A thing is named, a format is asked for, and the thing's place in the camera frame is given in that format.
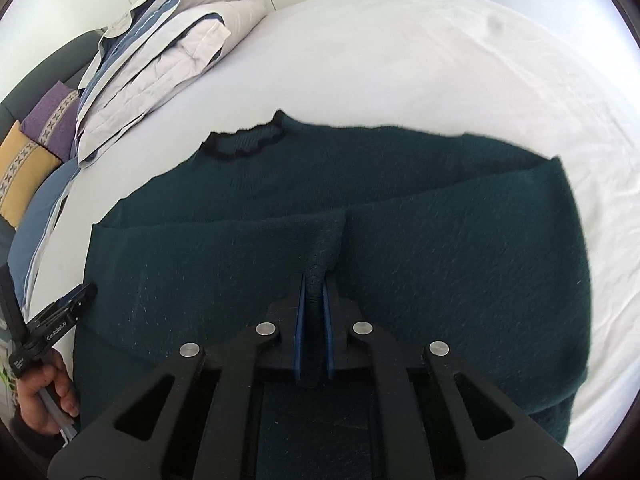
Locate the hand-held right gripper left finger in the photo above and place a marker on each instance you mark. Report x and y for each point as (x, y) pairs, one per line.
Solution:
(300, 332)

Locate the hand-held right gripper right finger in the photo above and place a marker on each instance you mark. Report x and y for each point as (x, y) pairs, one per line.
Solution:
(327, 332)

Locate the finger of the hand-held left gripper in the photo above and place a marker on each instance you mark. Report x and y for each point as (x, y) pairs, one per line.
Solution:
(81, 299)

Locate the dark green sweater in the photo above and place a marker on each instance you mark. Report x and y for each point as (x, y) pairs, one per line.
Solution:
(450, 240)

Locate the person's left forearm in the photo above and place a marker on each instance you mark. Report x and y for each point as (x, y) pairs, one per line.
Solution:
(32, 442)

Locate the person's left hand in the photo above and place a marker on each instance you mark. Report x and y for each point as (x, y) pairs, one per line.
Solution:
(42, 390)

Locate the blue pillow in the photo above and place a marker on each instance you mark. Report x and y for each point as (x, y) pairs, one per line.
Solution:
(45, 210)

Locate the yellow cushion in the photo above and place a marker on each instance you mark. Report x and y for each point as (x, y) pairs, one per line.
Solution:
(25, 175)

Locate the purple cushion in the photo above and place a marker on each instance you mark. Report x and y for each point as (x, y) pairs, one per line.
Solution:
(50, 120)

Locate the grey headboard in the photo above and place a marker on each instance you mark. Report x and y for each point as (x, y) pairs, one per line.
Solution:
(50, 65)

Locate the folded striped duvet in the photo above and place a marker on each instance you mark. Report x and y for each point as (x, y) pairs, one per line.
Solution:
(150, 60)

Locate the bed with white sheet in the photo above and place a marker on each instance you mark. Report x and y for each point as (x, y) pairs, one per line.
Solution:
(400, 60)

